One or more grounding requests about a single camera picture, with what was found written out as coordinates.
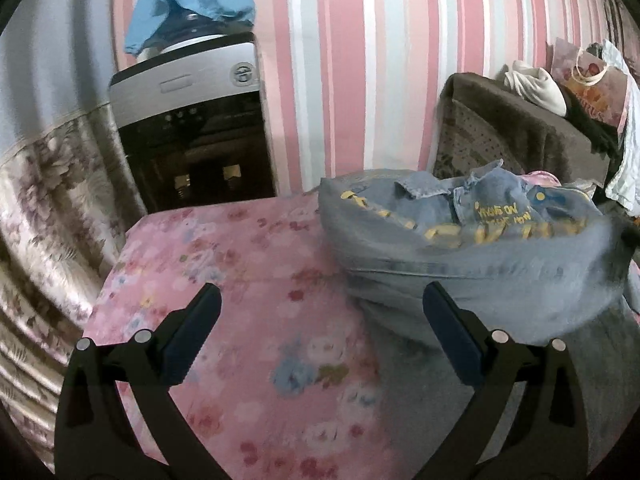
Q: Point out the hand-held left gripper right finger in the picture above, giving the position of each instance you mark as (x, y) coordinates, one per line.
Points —
(457, 342)

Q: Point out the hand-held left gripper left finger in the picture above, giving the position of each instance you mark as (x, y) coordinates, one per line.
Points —
(182, 347)

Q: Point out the light blue denim jacket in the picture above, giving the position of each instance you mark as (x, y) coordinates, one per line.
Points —
(480, 280)

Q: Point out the pink floral bed sheet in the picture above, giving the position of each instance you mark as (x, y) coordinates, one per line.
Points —
(240, 270)

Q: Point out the beige floral curtain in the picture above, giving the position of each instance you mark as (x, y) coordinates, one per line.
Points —
(55, 220)

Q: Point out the silver black water dispenser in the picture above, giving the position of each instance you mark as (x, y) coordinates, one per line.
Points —
(192, 125)

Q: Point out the brown blanket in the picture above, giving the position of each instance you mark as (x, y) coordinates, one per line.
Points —
(520, 125)

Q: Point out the white crumpled cloth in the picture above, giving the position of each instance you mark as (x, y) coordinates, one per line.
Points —
(627, 170)

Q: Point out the black cloth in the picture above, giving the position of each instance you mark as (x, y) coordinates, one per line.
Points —
(592, 130)

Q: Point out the cream white cloth bundle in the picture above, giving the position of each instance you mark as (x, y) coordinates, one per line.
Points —
(535, 85)

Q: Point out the pink floral gift bag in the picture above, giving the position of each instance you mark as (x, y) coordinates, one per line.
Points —
(590, 85)

